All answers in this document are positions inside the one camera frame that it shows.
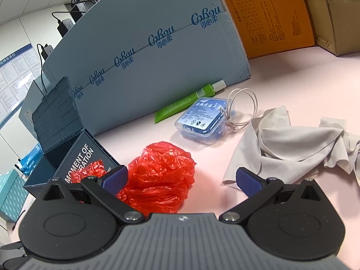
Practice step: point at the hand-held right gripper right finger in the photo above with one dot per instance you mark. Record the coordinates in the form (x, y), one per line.
(247, 182)

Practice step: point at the pink desktop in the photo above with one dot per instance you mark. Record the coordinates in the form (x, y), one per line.
(281, 76)

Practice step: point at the teal tissue box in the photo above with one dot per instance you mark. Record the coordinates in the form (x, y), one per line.
(12, 197)

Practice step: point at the green tube with white cap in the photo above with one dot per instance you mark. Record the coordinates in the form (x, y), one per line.
(180, 105)

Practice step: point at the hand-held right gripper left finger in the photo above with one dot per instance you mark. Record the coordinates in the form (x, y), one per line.
(115, 177)

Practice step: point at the brown cardboard box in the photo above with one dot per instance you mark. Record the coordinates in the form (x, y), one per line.
(337, 14)

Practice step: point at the large light blue cardboard box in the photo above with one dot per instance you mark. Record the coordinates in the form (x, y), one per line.
(154, 76)

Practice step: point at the light blue box with label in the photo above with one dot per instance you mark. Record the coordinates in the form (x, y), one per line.
(31, 104)

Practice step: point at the black power adapter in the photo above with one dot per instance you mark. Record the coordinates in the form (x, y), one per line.
(78, 10)
(45, 50)
(64, 26)

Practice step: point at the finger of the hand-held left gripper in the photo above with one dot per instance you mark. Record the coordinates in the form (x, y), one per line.
(9, 254)

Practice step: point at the clear case with blue contents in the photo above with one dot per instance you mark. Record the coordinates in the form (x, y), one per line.
(199, 118)

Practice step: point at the grey cloth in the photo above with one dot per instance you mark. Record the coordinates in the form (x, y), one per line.
(281, 146)

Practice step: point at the blue packet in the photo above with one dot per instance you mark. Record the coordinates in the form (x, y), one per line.
(31, 160)

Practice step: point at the orange cardboard box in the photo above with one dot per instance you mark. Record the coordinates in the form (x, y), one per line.
(267, 14)

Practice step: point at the wall notice board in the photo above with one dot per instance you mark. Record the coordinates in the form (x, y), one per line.
(14, 81)

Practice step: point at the red plastic bag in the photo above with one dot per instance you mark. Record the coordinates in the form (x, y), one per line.
(160, 174)

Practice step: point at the dark blue storage box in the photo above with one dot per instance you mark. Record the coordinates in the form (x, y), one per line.
(56, 112)

